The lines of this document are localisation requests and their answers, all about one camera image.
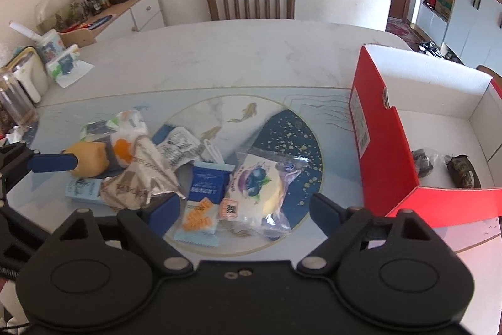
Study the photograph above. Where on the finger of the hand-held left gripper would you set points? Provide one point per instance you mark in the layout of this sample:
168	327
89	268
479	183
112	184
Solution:
53	162

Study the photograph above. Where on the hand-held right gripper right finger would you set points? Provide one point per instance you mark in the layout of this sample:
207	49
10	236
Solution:
323	209

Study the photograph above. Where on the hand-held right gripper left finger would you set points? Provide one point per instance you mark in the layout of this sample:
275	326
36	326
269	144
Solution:
164	208

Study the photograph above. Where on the yellow bread roll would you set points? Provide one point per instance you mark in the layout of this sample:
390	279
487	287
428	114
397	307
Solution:
91	160

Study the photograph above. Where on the light blue carton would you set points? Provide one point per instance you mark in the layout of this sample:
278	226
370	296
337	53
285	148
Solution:
82	190

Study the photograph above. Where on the dark blue snack packet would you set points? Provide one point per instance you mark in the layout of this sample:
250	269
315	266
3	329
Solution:
208	184

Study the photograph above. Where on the blueberry bread packet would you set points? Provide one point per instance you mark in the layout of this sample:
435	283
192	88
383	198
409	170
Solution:
255	182

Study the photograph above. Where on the red cardboard box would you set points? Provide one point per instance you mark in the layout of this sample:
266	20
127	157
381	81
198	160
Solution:
386	162

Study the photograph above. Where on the orange cracker packet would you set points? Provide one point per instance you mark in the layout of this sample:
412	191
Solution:
196	221

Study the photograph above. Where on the silver foil packet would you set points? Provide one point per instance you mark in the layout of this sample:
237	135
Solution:
137	178

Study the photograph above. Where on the white green snack packet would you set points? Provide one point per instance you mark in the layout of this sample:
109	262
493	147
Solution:
98	127

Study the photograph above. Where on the black white sachet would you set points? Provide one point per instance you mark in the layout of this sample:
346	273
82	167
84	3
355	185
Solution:
180	144

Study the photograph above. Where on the white orange snack packet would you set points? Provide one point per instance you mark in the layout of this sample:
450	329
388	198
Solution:
122	150

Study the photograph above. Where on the clear glass jar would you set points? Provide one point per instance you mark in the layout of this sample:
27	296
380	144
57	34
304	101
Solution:
15	99

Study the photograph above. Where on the white kettle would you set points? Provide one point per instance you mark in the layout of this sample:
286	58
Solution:
27	76

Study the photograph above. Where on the white green tissue pack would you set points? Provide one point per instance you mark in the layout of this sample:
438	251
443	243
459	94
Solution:
64	64

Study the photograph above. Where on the clear packet of dark snack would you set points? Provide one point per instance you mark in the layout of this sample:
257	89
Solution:
422	162

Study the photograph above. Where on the printed paper cup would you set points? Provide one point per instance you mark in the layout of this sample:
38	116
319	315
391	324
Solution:
51	46

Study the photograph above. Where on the wooden tray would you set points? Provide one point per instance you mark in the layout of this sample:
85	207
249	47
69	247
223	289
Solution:
78	37

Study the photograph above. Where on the dark brown snack packet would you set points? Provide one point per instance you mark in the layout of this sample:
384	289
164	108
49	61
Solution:
464	172

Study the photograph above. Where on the white sideboard with wooden top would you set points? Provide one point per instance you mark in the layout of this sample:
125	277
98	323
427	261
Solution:
145	11

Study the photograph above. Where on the pair of dark shoes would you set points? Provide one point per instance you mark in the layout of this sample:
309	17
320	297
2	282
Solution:
429	49

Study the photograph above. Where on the patterned red rug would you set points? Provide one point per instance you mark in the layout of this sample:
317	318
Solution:
402	31

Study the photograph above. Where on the grey hallway cabinet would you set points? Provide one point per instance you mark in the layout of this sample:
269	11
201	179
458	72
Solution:
470	29

